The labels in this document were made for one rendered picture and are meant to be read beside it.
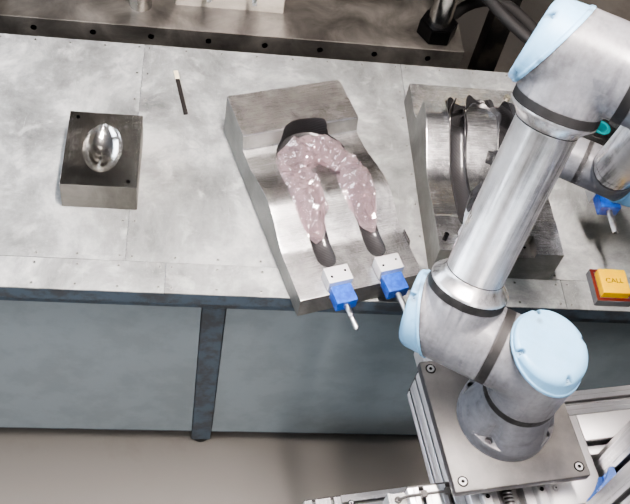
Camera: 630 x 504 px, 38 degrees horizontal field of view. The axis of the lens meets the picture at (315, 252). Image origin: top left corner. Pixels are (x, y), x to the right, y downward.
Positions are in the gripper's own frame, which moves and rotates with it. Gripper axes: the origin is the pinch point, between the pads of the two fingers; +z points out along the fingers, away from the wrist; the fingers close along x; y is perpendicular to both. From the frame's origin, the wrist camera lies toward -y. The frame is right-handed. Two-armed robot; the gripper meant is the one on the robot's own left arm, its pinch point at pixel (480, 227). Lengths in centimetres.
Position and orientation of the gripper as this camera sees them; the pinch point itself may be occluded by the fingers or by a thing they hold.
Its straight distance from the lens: 182.3
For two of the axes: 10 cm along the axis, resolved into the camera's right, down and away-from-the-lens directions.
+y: 0.8, 7.2, -6.9
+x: 9.6, 1.4, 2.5
